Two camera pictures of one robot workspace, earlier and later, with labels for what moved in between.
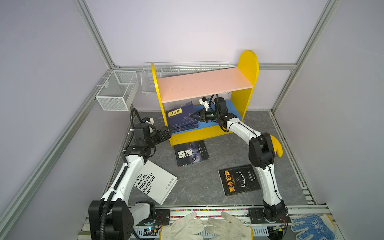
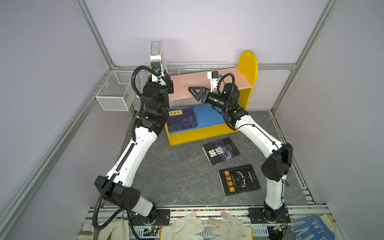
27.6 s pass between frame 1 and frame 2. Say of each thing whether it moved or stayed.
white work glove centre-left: stayed
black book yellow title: stayed
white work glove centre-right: stayed
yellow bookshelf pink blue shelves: stayed
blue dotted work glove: stayed
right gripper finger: moved
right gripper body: moved
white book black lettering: moved
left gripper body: moved
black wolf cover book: moved
